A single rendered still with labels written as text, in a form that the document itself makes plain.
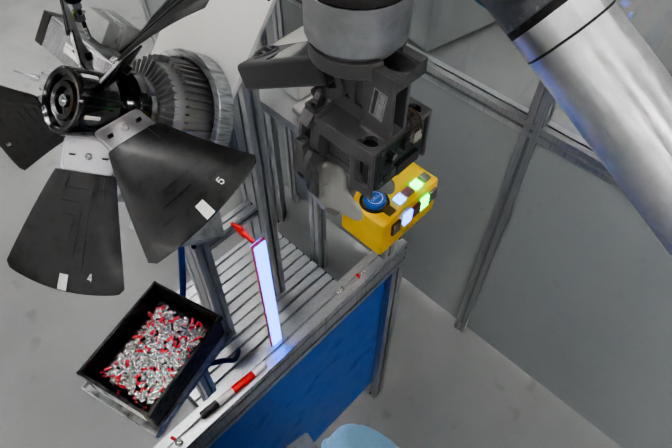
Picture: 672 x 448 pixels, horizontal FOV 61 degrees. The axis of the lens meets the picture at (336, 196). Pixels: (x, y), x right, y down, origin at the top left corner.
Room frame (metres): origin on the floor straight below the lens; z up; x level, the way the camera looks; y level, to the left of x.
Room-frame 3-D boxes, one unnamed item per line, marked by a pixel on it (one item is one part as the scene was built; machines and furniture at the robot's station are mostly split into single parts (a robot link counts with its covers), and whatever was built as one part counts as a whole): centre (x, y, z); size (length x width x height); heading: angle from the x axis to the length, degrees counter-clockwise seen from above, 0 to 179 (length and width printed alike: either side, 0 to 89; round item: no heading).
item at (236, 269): (0.95, 0.32, 0.04); 0.62 x 0.46 x 0.08; 136
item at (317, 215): (1.19, 0.06, 0.42); 0.04 x 0.04 x 0.83; 46
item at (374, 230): (0.67, -0.10, 1.02); 0.16 x 0.10 x 0.11; 136
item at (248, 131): (1.05, 0.23, 0.58); 0.09 x 0.04 x 1.15; 46
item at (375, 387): (0.70, -0.13, 0.39); 0.04 x 0.04 x 0.78; 46
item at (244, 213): (0.96, 0.31, 0.56); 0.19 x 0.04 x 0.04; 136
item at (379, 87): (0.34, -0.02, 1.57); 0.09 x 0.08 x 0.12; 46
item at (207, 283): (0.88, 0.39, 0.46); 0.09 x 0.04 x 0.91; 46
